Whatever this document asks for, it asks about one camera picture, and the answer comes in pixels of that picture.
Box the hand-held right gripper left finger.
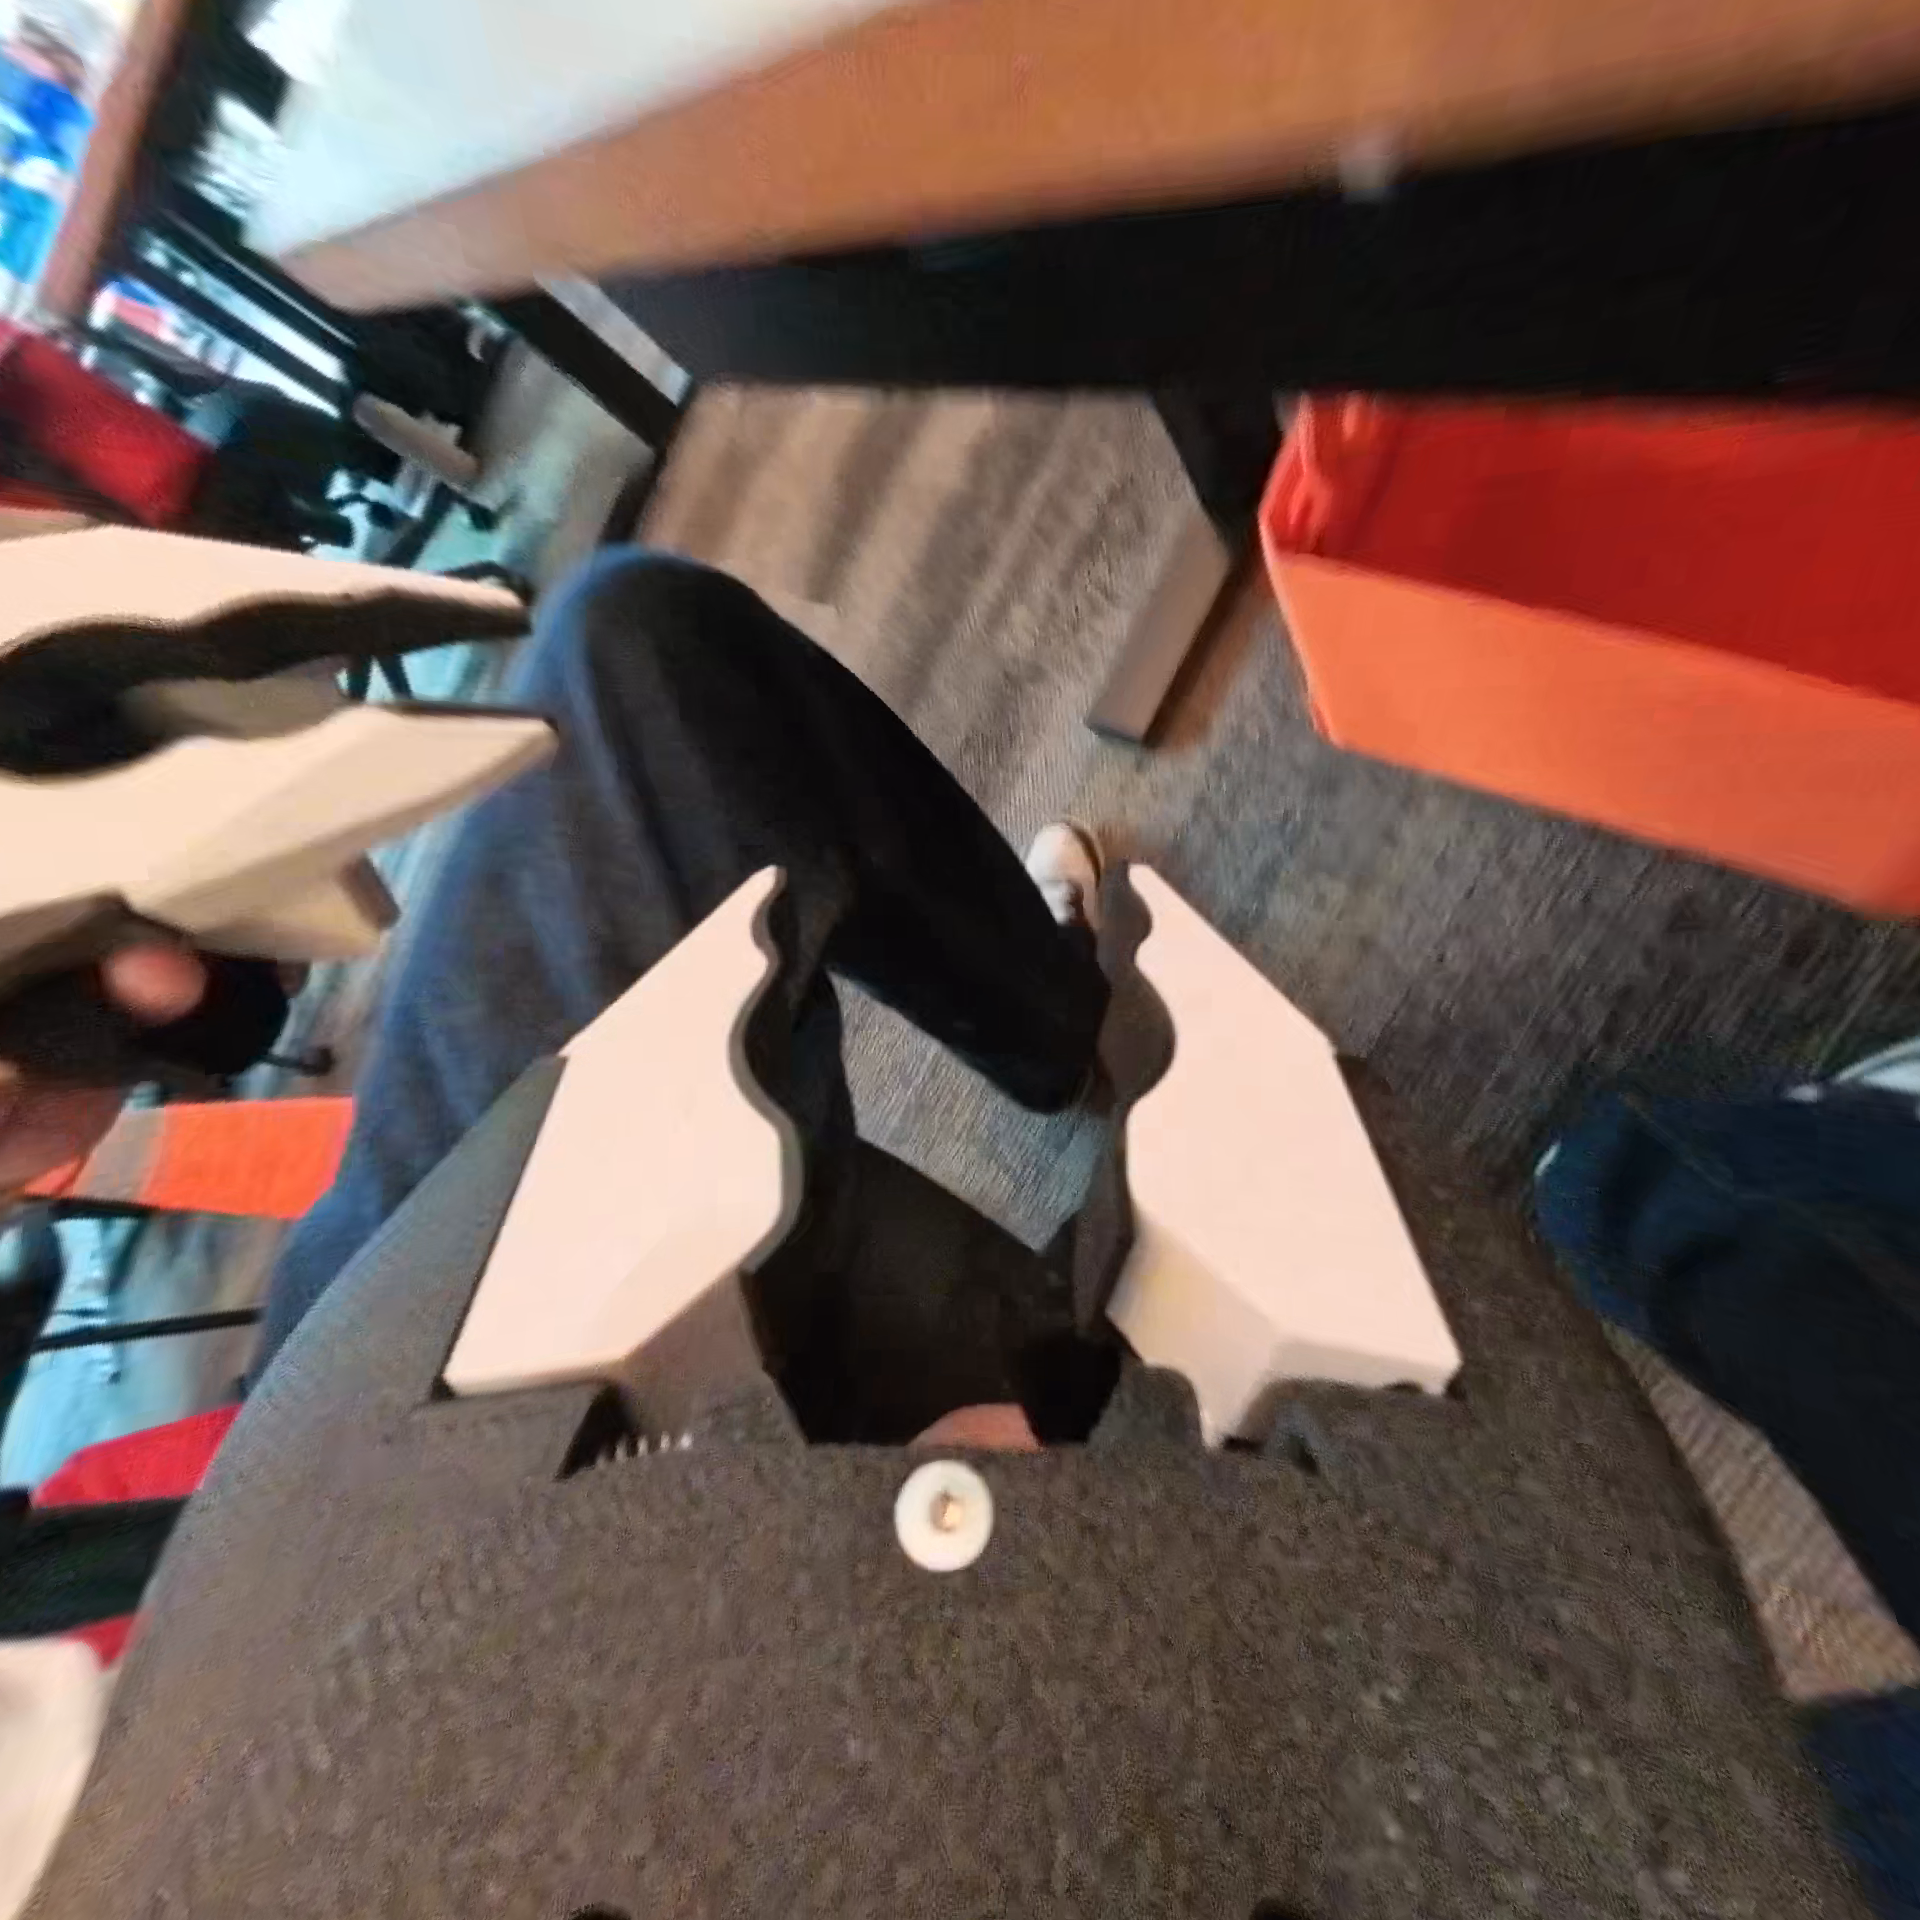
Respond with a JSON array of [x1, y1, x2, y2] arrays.
[[441, 864, 806, 1402]]

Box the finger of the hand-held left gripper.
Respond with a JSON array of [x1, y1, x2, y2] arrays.
[[0, 674, 562, 978], [0, 522, 537, 720]]

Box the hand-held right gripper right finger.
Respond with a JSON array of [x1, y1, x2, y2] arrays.
[[1101, 857, 1465, 1452]]

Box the orange fabric bin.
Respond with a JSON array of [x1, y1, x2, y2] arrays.
[[26, 1089, 356, 1225], [1256, 391, 1920, 922]]

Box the metal desk leg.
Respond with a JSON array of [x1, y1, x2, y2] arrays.
[[1086, 381, 1279, 750]]

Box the person's left hand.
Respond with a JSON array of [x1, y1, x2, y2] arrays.
[[0, 939, 211, 1206]]

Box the person's dark blue trousers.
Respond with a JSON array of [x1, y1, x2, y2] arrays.
[[247, 541, 1920, 1920]]

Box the person's white shoe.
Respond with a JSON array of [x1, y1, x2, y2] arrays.
[[1027, 818, 1110, 929]]

